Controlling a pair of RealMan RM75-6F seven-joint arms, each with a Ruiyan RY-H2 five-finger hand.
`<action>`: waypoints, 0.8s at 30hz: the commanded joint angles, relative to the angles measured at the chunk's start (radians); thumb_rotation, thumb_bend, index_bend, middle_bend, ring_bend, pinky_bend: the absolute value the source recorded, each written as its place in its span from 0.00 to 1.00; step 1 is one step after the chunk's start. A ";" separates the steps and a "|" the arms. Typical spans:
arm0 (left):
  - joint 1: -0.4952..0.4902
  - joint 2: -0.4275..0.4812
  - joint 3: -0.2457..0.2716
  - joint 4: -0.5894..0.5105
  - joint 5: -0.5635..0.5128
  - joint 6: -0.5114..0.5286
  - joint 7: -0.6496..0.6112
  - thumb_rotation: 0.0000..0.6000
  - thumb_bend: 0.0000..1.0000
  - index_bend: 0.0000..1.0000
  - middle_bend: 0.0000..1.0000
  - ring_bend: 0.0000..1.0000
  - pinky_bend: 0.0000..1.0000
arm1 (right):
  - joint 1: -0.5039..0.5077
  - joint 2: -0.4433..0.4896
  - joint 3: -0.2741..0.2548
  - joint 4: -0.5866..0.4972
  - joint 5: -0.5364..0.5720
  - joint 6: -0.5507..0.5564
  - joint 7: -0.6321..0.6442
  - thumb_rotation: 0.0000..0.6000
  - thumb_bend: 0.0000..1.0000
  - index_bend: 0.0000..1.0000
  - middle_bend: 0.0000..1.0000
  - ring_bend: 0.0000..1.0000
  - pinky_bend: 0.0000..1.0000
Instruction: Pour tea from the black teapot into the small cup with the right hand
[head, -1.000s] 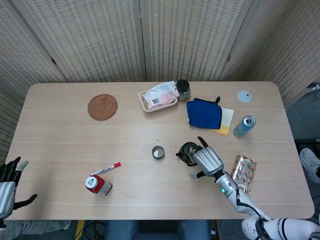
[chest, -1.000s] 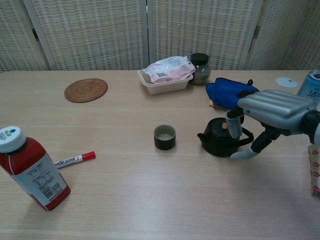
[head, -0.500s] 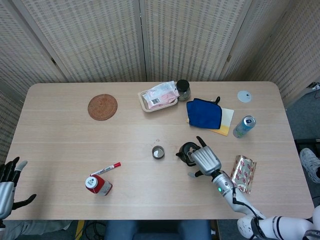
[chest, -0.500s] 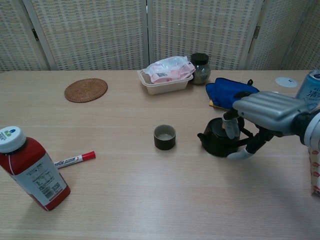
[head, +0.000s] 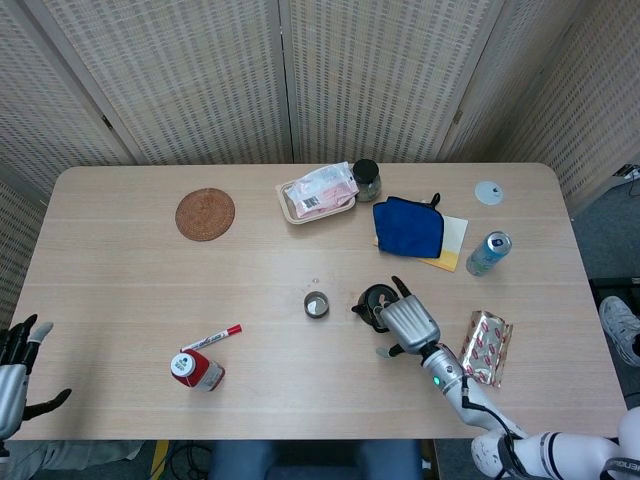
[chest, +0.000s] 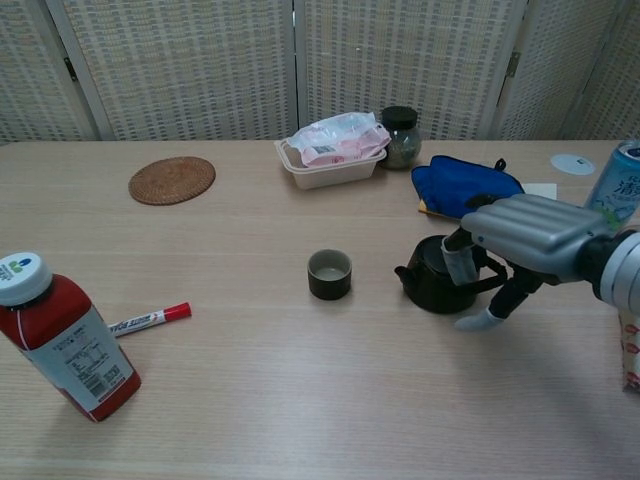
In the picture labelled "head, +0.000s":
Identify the beige food tray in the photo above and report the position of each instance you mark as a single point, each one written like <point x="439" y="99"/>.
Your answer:
<point x="287" y="207"/>

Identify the white round disc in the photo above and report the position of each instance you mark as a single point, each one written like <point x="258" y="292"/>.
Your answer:
<point x="487" y="194"/>

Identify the gold snack packet red print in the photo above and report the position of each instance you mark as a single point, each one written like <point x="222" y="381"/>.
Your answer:
<point x="485" y="347"/>

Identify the pink white plastic bag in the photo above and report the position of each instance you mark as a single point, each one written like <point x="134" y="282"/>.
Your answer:
<point x="322" y="192"/>

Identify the white power strip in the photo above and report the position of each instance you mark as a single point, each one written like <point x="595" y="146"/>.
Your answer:
<point x="627" y="172"/>

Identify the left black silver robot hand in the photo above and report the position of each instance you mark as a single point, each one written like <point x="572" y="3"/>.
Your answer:
<point x="12" y="380"/>

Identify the blue cloth with black loop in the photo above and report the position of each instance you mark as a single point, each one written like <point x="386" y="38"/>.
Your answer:
<point x="407" y="227"/>

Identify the yellow strip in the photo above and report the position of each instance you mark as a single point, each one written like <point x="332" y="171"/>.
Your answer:
<point x="159" y="457"/>

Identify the yellow white paper sheet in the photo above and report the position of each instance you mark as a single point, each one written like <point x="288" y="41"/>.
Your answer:
<point x="452" y="242"/>

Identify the white sneaker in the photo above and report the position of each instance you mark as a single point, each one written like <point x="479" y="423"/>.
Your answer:
<point x="617" y="320"/>

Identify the round woven rattan coaster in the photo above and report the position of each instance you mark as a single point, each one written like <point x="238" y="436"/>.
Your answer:
<point x="205" y="215"/>

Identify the red juice bottle white cap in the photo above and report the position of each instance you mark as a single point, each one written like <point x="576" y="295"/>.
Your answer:
<point x="202" y="372"/>

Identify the red and white marker pen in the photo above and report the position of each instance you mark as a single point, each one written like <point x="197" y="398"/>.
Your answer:
<point x="215" y="339"/>

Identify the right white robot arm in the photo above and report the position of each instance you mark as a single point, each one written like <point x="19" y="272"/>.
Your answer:
<point x="447" y="375"/>

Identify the glass jar black lid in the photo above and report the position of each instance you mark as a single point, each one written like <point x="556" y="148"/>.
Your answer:
<point x="366" y="172"/>

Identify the blue chair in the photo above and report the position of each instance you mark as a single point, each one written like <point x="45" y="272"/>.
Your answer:
<point x="310" y="460"/>

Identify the light blue drink can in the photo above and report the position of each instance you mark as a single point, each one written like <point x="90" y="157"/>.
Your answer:
<point x="485" y="257"/>

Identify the woven folding screen white frame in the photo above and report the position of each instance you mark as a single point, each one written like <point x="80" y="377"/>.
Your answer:
<point x="200" y="75"/>

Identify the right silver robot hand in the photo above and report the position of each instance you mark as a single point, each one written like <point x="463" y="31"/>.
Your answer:
<point x="412" y="325"/>

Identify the grey fabric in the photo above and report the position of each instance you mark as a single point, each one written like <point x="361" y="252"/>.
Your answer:
<point x="70" y="460"/>

